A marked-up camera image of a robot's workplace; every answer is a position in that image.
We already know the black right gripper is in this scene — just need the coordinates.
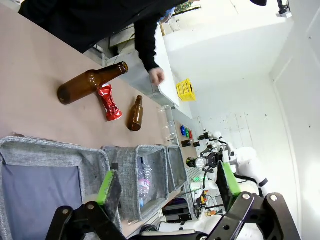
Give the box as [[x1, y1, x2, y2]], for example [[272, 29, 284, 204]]
[[198, 147, 301, 240]]

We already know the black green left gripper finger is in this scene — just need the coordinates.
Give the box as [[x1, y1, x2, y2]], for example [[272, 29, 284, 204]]
[[44, 169, 126, 240]]

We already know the crushed red soda can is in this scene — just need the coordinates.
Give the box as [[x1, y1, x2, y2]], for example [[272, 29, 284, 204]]
[[96, 83, 124, 123]]

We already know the person's left black sleeve forearm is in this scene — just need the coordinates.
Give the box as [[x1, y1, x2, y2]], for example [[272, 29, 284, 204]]
[[133, 14, 161, 74]]

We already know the medium grey fabric basket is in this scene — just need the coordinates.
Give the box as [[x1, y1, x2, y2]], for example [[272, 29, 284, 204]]
[[101, 144, 170, 222]]

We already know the large grey fabric basket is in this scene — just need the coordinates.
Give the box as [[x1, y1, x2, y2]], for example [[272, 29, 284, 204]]
[[0, 136, 123, 240]]

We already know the small grey fabric basket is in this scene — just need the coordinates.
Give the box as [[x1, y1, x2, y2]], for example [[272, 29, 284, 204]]
[[165, 144, 189, 195]]

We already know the person's left hand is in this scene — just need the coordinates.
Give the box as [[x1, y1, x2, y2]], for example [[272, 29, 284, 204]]
[[147, 67, 166, 85]]

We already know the black electronics box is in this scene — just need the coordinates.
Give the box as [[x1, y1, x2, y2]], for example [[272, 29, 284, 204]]
[[162, 202, 193, 224]]

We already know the crumpled clear water bottle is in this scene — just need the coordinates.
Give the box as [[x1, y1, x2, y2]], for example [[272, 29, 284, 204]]
[[137, 156, 154, 208]]

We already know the small brown glass bottle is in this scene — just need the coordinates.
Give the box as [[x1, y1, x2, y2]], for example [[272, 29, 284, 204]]
[[126, 95, 145, 132]]

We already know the clear plastic bottle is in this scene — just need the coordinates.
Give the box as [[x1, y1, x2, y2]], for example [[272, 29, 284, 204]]
[[159, 105, 180, 146]]

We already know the large brown glass bottle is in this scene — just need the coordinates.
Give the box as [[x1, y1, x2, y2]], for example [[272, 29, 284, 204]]
[[57, 61, 129, 106]]

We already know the yellow plastic crate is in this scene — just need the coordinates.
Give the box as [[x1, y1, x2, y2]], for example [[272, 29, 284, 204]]
[[176, 78, 197, 102]]

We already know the white side table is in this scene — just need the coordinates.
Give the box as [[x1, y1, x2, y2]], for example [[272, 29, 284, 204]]
[[157, 19, 181, 108]]

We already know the person's black jacket torso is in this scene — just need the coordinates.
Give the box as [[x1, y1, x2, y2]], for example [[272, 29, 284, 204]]
[[18, 0, 191, 55]]

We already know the black mounted camera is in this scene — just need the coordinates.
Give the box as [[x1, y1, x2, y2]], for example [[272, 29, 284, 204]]
[[275, 0, 293, 19]]

